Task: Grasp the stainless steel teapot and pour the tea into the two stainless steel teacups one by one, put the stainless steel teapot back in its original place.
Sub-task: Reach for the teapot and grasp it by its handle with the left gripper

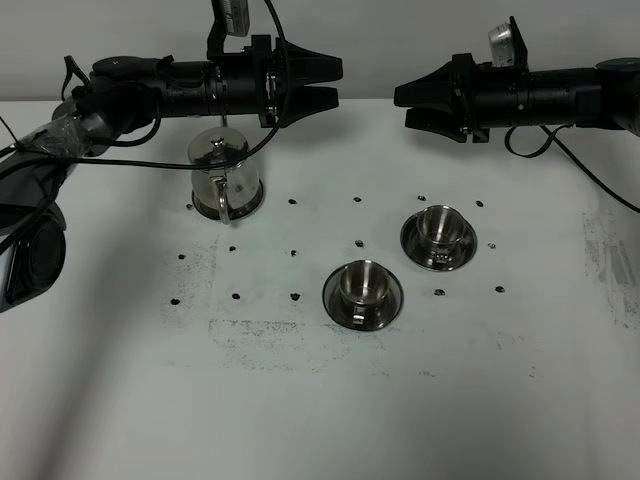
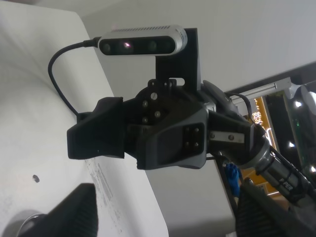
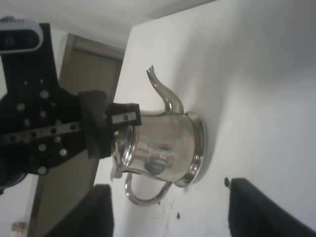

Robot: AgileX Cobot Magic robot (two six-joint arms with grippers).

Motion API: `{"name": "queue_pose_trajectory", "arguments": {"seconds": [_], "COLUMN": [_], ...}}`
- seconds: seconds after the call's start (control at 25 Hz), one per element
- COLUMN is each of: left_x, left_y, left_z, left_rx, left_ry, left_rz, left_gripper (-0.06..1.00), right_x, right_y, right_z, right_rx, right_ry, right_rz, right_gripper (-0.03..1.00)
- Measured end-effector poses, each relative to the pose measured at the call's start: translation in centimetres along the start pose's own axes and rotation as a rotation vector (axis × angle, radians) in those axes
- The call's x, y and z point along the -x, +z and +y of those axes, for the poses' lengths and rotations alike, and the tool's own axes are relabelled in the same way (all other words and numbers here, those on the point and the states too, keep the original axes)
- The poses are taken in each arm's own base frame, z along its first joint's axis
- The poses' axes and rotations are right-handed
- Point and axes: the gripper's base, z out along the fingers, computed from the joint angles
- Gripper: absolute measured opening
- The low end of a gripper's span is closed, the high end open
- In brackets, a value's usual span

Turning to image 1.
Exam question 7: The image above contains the far stainless steel saucer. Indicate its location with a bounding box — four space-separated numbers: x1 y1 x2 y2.
400 210 477 272

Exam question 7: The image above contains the far stainless steel teacup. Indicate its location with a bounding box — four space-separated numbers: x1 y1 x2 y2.
416 205 467 263

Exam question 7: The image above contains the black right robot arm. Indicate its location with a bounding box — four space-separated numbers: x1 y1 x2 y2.
394 54 639 143

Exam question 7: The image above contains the black right camera cable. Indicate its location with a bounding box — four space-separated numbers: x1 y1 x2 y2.
505 122 640 213

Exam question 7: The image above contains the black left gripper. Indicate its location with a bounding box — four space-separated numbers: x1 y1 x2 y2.
208 35 343 128

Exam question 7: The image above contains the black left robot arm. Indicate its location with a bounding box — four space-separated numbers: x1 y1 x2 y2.
1 35 343 310

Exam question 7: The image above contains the near stainless steel saucer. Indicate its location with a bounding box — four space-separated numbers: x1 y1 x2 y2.
322 259 404 332

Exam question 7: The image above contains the stainless steel saucer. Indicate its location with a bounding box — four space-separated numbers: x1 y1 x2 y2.
322 259 404 332
400 210 477 272

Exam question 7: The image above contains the stainless steel teacup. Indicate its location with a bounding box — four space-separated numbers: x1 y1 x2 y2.
336 260 391 331
416 205 467 263

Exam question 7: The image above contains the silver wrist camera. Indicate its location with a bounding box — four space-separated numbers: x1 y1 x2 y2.
211 0 250 37
488 16 528 70

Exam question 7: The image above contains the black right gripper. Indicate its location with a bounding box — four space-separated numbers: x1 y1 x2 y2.
393 53 520 143

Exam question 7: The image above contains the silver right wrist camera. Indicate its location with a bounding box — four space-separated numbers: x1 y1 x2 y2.
488 16 528 70

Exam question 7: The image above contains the near stainless steel teacup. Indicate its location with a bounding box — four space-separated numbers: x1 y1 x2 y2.
336 260 391 331

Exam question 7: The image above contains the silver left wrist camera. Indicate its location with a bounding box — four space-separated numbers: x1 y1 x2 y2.
211 0 250 37

